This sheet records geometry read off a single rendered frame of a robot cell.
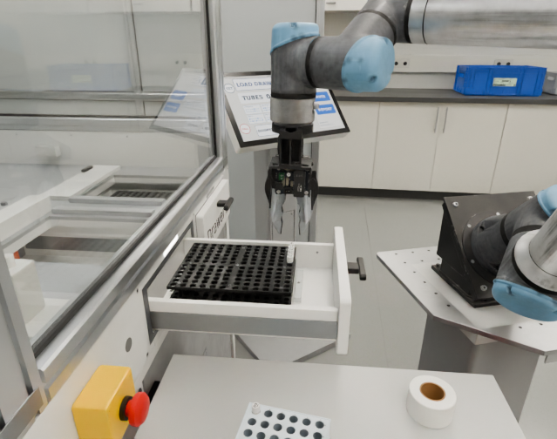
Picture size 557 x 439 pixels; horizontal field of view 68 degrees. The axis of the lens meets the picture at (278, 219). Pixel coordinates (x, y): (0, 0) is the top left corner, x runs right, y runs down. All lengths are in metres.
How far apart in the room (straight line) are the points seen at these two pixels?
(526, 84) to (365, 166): 1.41
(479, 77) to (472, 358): 3.06
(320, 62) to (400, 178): 3.19
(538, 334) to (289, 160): 0.62
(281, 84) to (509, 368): 0.85
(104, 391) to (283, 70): 0.51
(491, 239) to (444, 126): 2.75
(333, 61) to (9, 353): 0.52
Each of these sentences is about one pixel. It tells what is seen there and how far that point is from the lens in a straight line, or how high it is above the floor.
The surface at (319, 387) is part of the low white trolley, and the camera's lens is 0.76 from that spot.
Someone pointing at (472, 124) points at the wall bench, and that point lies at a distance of 3.80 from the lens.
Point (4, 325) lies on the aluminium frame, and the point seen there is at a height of 1.06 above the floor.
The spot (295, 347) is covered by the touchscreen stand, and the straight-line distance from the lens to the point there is 1.95.
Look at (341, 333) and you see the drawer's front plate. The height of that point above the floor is 0.87.
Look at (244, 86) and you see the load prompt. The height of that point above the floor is 1.15.
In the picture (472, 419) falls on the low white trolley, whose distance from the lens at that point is 0.77.
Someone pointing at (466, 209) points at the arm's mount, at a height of 0.93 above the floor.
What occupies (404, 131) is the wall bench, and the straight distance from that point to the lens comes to 3.69.
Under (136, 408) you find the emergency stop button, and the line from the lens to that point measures 0.58.
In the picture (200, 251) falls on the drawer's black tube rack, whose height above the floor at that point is 0.90.
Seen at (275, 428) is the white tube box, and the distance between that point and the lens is 0.66.
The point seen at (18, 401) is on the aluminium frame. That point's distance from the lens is 0.50.
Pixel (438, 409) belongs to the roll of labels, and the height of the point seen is 0.80.
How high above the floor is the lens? 1.30
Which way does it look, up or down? 23 degrees down
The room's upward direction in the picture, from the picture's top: straight up
